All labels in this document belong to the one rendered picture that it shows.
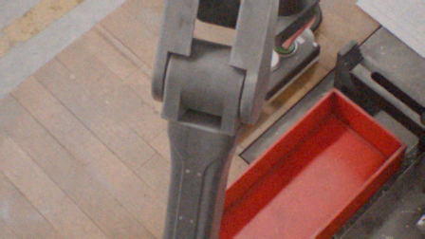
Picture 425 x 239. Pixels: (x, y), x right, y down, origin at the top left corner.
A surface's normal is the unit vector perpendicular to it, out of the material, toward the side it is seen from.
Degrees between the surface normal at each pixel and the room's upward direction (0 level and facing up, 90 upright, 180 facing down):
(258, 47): 43
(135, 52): 0
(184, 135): 54
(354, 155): 0
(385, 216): 0
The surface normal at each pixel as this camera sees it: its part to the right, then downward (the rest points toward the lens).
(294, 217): -0.07, -0.50
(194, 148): -0.29, 0.38
